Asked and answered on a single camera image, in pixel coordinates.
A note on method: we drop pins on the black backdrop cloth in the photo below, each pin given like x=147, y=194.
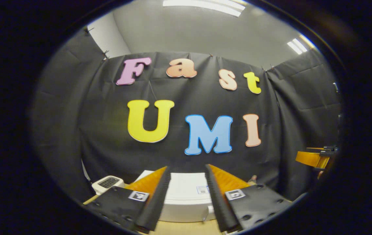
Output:
x=172, y=91

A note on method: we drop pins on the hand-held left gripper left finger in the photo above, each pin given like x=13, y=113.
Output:
x=158, y=202

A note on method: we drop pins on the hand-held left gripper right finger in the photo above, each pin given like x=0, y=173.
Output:
x=218, y=202

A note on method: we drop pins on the large ceiling light panel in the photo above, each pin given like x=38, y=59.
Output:
x=205, y=6

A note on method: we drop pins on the clear bottle with red label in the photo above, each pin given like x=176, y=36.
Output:
x=253, y=179

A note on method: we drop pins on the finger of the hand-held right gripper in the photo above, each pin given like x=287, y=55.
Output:
x=310, y=160
x=316, y=148

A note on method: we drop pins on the white microwave oven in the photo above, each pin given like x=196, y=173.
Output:
x=186, y=202

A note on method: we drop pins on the white toaster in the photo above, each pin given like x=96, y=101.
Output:
x=107, y=183

